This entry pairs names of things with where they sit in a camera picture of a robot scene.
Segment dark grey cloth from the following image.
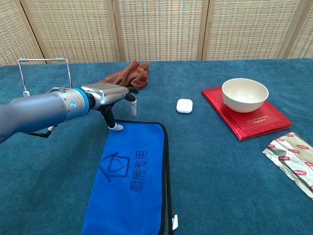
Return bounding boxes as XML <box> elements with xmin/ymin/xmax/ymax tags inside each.
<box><xmin>81</xmin><ymin>119</ymin><xmax>179</xmax><ymax>235</ymax></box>

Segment metal wire stand white clips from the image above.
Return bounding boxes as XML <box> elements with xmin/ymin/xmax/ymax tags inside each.
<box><xmin>18</xmin><ymin>57</ymin><xmax>74</xmax><ymax>96</ymax></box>

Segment rust brown crumpled cloth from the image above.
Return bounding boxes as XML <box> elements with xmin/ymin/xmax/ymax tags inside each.
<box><xmin>99</xmin><ymin>60</ymin><xmax>151</xmax><ymax>90</ymax></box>

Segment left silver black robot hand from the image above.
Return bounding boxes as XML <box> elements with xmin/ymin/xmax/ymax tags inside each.
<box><xmin>80</xmin><ymin>82</ymin><xmax>139</xmax><ymax>132</ymax></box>

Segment woven bamboo folding screen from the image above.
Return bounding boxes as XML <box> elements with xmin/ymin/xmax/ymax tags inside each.
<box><xmin>0</xmin><ymin>0</ymin><xmax>313</xmax><ymax>66</ymax></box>

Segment cream bowl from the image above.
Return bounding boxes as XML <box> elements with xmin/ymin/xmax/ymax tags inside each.
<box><xmin>222</xmin><ymin>78</ymin><xmax>269</xmax><ymax>114</ymax></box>

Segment red booklet gold print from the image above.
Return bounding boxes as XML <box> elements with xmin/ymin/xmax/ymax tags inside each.
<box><xmin>201</xmin><ymin>86</ymin><xmax>293</xmax><ymax>141</ymax></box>

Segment silver foil packet red logos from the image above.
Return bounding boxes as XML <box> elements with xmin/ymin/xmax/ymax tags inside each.
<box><xmin>262</xmin><ymin>132</ymin><xmax>313</xmax><ymax>201</ymax></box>

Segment white earbud case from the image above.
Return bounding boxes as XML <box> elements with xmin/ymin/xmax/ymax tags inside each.
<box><xmin>176</xmin><ymin>98</ymin><xmax>194</xmax><ymax>114</ymax></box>

